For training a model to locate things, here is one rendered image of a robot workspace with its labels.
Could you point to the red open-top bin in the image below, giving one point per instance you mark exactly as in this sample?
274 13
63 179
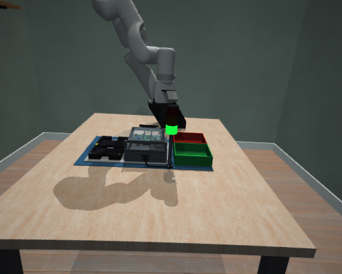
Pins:
185 137

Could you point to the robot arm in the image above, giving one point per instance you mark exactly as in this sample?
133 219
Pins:
127 23

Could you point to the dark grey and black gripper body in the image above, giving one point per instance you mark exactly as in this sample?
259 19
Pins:
159 85

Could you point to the green bin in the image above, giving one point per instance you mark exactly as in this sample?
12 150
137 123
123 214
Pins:
190 154

